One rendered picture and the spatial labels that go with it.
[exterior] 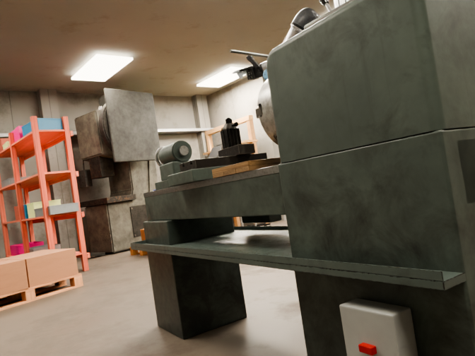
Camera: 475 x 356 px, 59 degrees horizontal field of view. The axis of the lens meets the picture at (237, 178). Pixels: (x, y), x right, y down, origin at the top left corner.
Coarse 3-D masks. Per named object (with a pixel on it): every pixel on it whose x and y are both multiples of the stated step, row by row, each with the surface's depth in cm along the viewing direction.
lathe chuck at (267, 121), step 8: (264, 88) 159; (264, 96) 157; (264, 104) 156; (264, 112) 157; (272, 112) 153; (264, 120) 158; (272, 120) 155; (264, 128) 160; (272, 128) 157; (272, 136) 160
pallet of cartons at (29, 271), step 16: (16, 256) 459; (32, 256) 430; (48, 256) 433; (64, 256) 447; (0, 272) 394; (16, 272) 405; (32, 272) 418; (48, 272) 431; (64, 272) 444; (0, 288) 392; (16, 288) 403; (32, 288) 415; (48, 288) 462; (64, 288) 446; (16, 304) 401
